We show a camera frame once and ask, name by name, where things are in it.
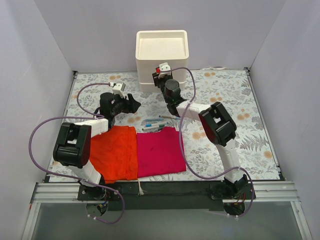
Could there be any light blue gel pen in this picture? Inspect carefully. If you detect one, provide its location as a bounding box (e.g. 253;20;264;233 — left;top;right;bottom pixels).
144;118;163;122

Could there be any white marker cyan cap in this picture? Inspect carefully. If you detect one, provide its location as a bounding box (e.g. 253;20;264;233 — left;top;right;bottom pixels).
145;122;169;128

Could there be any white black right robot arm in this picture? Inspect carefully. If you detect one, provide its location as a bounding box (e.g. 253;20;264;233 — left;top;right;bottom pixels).
152;67;248;199

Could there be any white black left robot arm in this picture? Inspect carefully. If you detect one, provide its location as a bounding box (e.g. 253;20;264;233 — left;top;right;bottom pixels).
53;92;141;200

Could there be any white drawer cabinet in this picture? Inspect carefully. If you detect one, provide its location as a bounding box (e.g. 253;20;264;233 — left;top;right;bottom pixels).
135;30;189;93

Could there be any white marker green cap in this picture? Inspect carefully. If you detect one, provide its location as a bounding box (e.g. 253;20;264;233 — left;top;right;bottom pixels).
142;124;166;131

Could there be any orange cloth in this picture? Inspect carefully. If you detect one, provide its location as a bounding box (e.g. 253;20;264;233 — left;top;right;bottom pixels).
89;126;138;184

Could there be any magenta cloth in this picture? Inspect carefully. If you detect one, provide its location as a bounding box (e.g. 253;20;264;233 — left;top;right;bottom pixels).
137;127;187;178

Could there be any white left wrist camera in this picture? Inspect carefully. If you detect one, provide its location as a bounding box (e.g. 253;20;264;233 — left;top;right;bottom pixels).
112;82;126;98

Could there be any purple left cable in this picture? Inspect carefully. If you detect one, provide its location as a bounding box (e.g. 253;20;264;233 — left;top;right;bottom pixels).
28;82;126;225

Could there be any purple cable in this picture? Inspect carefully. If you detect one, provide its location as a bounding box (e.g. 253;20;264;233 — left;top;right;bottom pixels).
157;66;255;222
28;82;126;225

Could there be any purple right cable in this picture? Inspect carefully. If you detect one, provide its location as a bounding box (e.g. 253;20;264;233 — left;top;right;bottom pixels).
157;66;255;222

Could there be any aluminium frame rail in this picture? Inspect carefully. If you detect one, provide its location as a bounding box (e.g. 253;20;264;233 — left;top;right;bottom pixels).
31;181;300;203

